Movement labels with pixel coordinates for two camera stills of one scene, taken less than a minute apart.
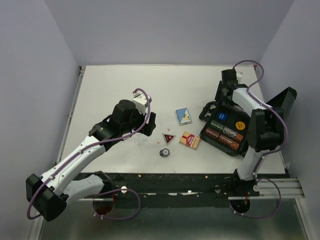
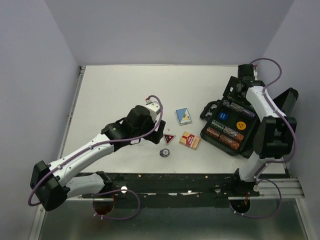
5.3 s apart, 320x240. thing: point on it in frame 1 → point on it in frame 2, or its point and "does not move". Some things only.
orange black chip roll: [212, 132] does not move
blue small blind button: [222, 116] does not move
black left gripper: [149, 127] → [156, 137]
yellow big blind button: [240, 125] does not move
